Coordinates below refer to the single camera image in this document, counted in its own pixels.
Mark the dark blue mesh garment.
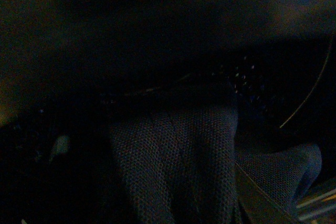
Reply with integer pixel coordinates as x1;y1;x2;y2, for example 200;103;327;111
110;104;321;223

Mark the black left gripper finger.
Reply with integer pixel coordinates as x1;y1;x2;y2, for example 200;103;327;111
235;158;335;223

